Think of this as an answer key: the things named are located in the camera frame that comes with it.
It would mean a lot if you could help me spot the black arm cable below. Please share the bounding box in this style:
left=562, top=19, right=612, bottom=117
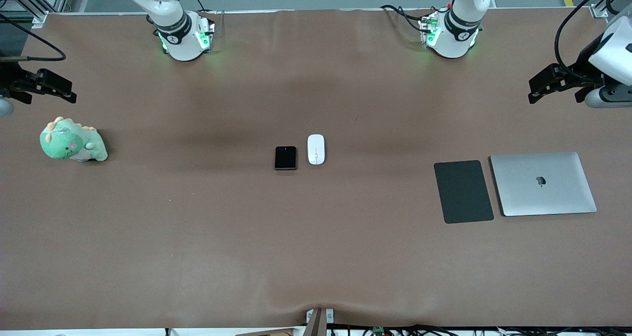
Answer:
left=554, top=0, right=624, bottom=80
left=0, top=12, right=67, bottom=62

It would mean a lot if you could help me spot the white computer mouse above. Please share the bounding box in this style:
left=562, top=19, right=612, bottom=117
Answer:
left=307, top=134, right=326, bottom=166

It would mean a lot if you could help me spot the black base cable bundle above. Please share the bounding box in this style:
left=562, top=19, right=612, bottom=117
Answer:
left=380, top=4, right=436, bottom=33

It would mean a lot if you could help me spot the green dinosaur plush toy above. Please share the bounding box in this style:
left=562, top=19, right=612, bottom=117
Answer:
left=39, top=117, right=108, bottom=163

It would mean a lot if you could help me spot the brown table cover mat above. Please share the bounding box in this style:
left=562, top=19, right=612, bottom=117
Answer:
left=0, top=7, right=632, bottom=330

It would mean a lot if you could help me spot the silver laptop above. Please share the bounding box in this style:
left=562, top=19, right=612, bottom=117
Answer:
left=490, top=152, right=597, bottom=217

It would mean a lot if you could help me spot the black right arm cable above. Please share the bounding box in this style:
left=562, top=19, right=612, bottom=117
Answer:
left=0, top=12, right=67, bottom=62

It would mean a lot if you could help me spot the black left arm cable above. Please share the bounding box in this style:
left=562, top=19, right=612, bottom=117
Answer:
left=554, top=0, right=624, bottom=80

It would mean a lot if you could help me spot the black phone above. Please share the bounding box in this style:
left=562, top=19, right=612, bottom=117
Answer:
left=275, top=146, right=298, bottom=171

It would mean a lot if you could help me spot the black mouse pad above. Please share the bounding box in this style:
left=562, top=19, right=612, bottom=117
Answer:
left=434, top=160, right=494, bottom=224

